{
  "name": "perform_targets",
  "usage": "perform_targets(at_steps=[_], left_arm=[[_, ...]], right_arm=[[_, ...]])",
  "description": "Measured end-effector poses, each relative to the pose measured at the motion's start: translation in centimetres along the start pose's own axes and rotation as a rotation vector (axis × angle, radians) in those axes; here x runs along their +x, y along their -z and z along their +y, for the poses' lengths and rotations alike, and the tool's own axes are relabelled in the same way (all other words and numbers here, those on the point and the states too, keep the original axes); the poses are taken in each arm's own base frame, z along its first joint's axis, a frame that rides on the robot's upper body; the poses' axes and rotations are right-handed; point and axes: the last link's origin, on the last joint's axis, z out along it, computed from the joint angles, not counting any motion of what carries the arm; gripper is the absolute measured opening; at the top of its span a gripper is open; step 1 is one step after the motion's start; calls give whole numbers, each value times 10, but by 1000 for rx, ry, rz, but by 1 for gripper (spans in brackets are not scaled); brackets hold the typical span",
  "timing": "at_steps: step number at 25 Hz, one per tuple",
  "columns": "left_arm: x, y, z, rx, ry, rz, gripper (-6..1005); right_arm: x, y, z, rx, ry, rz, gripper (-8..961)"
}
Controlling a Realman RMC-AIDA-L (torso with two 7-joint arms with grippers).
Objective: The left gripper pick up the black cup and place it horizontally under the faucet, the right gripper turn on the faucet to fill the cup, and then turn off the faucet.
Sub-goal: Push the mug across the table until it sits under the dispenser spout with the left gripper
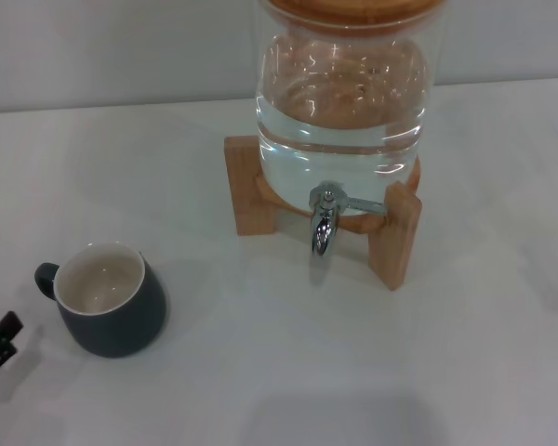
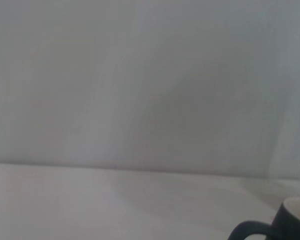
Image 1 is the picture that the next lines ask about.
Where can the chrome faucet with lever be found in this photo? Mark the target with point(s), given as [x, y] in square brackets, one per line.
[324, 232]

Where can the wooden dispenser stand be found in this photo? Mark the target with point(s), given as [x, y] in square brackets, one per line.
[402, 237]

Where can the round wooden jar lid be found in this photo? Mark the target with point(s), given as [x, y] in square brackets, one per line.
[353, 16]

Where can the dark grey ceramic mug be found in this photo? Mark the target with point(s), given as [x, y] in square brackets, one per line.
[121, 330]

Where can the glass water dispenser jar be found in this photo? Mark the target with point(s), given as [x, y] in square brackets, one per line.
[339, 139]

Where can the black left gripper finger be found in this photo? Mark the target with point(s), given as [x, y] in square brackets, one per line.
[9, 325]
[2, 354]

